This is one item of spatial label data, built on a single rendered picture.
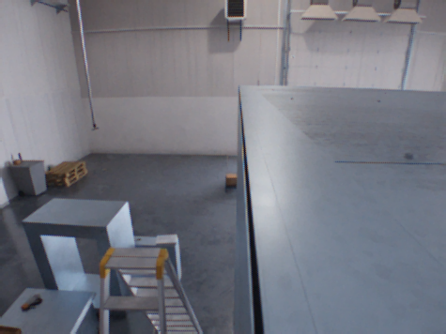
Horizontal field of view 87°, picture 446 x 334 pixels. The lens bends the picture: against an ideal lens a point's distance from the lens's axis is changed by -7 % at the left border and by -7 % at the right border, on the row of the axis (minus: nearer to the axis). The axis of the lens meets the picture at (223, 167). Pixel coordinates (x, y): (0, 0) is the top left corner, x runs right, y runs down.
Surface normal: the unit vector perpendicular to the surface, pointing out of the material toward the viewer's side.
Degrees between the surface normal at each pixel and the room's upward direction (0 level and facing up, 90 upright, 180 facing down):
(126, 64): 90
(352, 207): 0
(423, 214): 0
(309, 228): 0
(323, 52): 90
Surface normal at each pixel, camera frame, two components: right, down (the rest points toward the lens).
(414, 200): 0.00, -0.94
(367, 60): -0.06, 0.35
